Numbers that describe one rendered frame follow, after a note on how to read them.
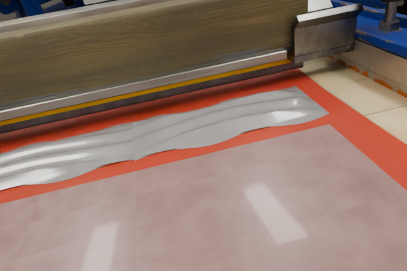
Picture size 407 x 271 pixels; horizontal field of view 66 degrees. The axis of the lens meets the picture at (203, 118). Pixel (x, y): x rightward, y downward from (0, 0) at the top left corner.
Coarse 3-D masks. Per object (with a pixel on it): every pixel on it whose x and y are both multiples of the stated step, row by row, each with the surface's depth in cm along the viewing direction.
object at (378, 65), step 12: (360, 48) 34; (372, 48) 32; (336, 60) 39; (348, 60) 37; (360, 60) 35; (372, 60) 33; (384, 60) 31; (396, 60) 29; (360, 72) 35; (372, 72) 33; (384, 72) 31; (396, 72) 30; (384, 84) 32; (396, 84) 30
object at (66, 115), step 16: (288, 64) 37; (208, 80) 36; (224, 80) 36; (240, 80) 37; (144, 96) 35; (160, 96) 36; (64, 112) 34; (80, 112) 34; (96, 112) 35; (0, 128) 34; (16, 128) 34
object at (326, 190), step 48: (192, 96) 37; (240, 96) 35; (240, 144) 27; (288, 144) 26; (336, 144) 25; (384, 144) 24; (144, 192) 23; (192, 192) 22; (240, 192) 22; (288, 192) 21; (336, 192) 20; (384, 192) 20; (144, 240) 19; (192, 240) 19; (240, 240) 18; (288, 240) 18; (336, 240) 17; (384, 240) 17
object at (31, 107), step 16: (208, 64) 33; (224, 64) 33; (240, 64) 33; (256, 64) 33; (128, 80) 33; (144, 80) 32; (160, 80) 32; (176, 80) 33; (64, 96) 31; (80, 96) 31; (96, 96) 32; (112, 96) 32; (0, 112) 30; (16, 112) 31; (32, 112) 31
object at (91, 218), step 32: (32, 128) 35; (64, 128) 34; (96, 128) 33; (128, 160) 27; (0, 192) 26; (32, 192) 25; (64, 192) 25; (96, 192) 24; (128, 192) 23; (0, 224) 22; (32, 224) 22; (64, 224) 22; (96, 224) 21; (128, 224) 21; (0, 256) 20; (32, 256) 20; (64, 256) 19; (96, 256) 19; (128, 256) 18
